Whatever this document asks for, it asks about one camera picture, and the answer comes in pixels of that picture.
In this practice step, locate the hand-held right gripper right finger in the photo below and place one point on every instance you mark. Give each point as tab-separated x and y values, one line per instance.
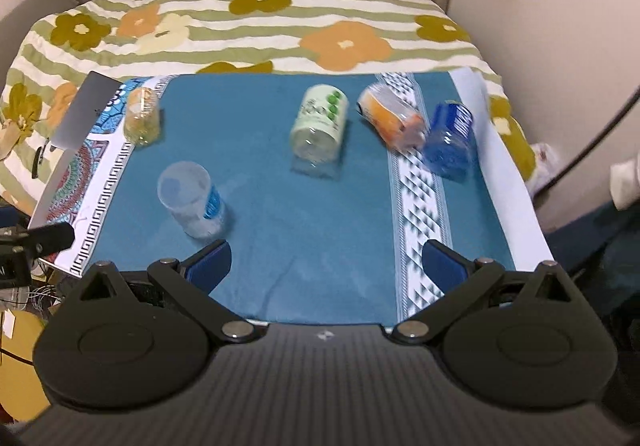
442	266

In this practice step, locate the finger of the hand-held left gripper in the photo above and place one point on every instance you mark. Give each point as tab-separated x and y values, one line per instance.
52	237

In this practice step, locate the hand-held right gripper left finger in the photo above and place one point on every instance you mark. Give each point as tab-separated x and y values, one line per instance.
214	263

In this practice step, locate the clear cup with blue label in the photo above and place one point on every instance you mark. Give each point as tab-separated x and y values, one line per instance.
192	201

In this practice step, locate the blue translucent cup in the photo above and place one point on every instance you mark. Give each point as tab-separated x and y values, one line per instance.
450	140

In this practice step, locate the clear cup with yellow print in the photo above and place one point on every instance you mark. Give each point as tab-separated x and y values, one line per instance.
142	118

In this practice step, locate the clear cup with orange label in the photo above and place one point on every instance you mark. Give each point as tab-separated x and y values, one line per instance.
392	115

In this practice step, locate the clear cup with green label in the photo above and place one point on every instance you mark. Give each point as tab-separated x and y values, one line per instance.
320	125

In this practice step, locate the blue patterned cloth mat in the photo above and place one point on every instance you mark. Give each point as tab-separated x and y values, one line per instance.
300	226

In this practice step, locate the grey laptop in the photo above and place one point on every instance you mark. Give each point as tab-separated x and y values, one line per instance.
87	113

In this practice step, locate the white plastic bag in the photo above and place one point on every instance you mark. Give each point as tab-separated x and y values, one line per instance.
542	163

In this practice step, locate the dark blue cloth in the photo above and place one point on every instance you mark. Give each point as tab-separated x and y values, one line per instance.
595	256

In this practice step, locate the white cloth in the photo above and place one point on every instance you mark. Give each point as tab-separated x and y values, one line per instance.
626	186

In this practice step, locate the grey upholstered headboard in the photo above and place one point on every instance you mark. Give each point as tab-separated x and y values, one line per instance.
30	13

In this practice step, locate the floral striped blanket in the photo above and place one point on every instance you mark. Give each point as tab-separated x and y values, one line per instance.
280	30

